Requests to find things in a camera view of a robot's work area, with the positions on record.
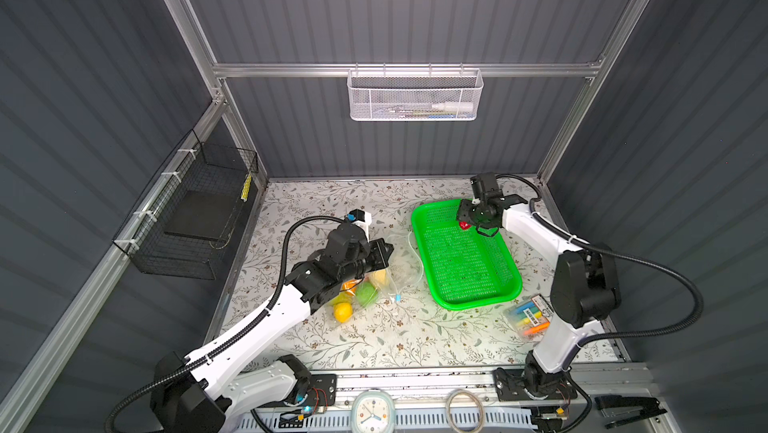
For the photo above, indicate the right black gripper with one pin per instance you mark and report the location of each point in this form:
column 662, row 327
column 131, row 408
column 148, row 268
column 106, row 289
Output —
column 462, row 213

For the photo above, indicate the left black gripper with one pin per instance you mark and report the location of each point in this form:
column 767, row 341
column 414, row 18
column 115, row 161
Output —
column 380, row 257

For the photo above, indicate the orange carrot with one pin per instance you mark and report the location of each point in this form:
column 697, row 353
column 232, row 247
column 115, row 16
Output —
column 350, row 285

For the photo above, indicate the green cabbage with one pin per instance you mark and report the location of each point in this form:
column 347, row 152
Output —
column 366, row 294

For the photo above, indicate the yellow lemon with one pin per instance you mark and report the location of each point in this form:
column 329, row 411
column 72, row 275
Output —
column 342, row 312

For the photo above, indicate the clear zip top bag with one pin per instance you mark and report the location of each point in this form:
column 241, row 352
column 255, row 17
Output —
column 405, row 270

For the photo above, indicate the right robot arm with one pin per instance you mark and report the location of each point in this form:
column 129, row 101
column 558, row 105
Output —
column 584, row 288

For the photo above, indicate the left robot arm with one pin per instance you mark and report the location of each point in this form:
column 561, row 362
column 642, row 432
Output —
column 214, row 389

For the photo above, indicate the green plastic basket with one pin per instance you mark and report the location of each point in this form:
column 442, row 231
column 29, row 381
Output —
column 464, row 269

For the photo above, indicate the pack of coloured markers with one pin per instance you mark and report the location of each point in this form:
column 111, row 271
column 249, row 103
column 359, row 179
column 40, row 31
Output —
column 531, row 318

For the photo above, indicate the white alarm clock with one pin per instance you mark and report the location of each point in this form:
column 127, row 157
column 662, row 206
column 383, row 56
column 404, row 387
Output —
column 373, row 411

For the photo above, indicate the black stapler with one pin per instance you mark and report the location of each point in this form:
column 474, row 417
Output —
column 625, row 410

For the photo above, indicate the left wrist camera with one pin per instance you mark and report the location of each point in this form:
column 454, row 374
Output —
column 361, row 219

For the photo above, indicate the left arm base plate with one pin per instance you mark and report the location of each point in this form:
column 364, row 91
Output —
column 317, row 390

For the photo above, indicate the white wire mesh basket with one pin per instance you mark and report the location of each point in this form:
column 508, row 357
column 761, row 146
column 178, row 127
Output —
column 426, row 95

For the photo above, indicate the black wire basket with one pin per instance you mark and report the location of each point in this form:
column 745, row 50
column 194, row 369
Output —
column 192, row 222

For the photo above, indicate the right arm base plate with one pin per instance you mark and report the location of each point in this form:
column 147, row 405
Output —
column 518, row 384

